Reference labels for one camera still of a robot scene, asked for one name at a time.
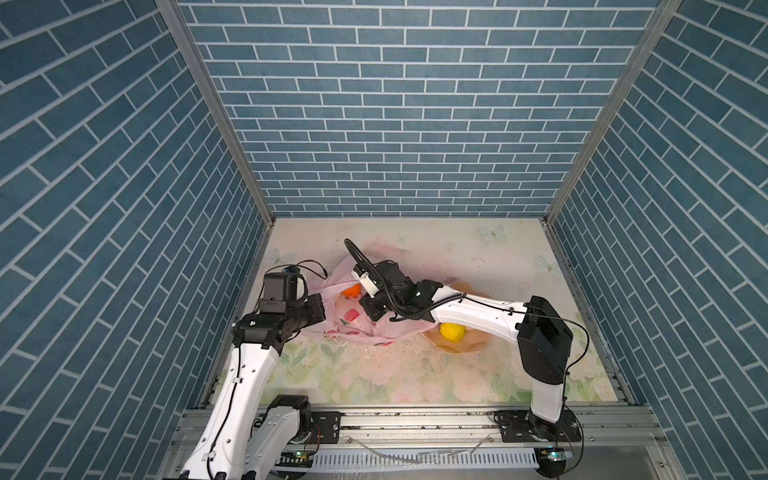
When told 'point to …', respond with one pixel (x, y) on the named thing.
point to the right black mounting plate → (513, 427)
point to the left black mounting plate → (325, 427)
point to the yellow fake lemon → (453, 331)
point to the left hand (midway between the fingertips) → (323, 304)
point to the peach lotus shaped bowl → (473, 340)
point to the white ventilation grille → (420, 459)
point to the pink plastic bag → (345, 319)
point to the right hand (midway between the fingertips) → (357, 298)
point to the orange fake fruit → (353, 291)
